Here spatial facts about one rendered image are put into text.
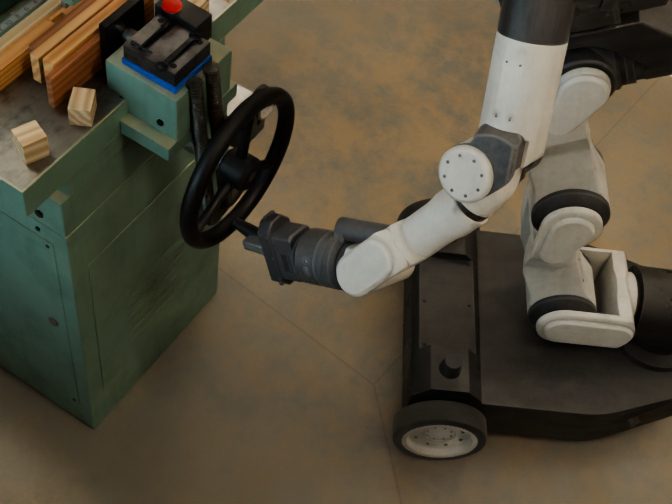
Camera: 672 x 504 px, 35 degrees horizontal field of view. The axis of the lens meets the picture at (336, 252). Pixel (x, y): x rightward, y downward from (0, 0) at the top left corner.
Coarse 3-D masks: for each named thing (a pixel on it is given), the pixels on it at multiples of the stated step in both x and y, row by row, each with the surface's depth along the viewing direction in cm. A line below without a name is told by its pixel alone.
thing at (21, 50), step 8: (64, 8) 167; (32, 32) 163; (40, 32) 163; (24, 40) 162; (32, 40) 162; (16, 48) 161; (24, 48) 161; (0, 56) 159; (8, 56) 159; (16, 56) 160; (24, 56) 161; (0, 64) 158; (8, 64) 159; (16, 64) 160; (24, 64) 162; (0, 72) 158; (8, 72) 160; (16, 72) 162; (0, 80) 159; (8, 80) 161; (0, 88) 160
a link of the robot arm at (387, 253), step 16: (400, 224) 152; (368, 240) 152; (384, 240) 151; (400, 240) 151; (352, 256) 154; (368, 256) 152; (384, 256) 150; (400, 256) 150; (416, 256) 151; (336, 272) 157; (352, 272) 155; (368, 272) 153; (384, 272) 151; (400, 272) 152; (352, 288) 155; (368, 288) 154
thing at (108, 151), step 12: (120, 132) 167; (108, 144) 165; (120, 144) 169; (96, 156) 164; (108, 156) 167; (84, 168) 163; (96, 168) 166; (72, 180) 161; (84, 180) 165; (72, 192) 163
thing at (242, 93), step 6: (240, 90) 204; (246, 90) 205; (240, 96) 204; (246, 96) 204; (234, 102) 203; (240, 102) 203; (228, 108) 201; (234, 108) 202; (228, 114) 201; (258, 120) 205; (264, 120) 208; (258, 126) 207; (240, 132) 202; (252, 132) 206; (258, 132) 209; (252, 138) 208; (234, 144) 205
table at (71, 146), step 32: (256, 0) 185; (224, 32) 180; (0, 96) 160; (32, 96) 161; (96, 96) 162; (224, 96) 170; (0, 128) 157; (64, 128) 158; (96, 128) 159; (128, 128) 164; (0, 160) 153; (64, 160) 156; (0, 192) 154; (32, 192) 153
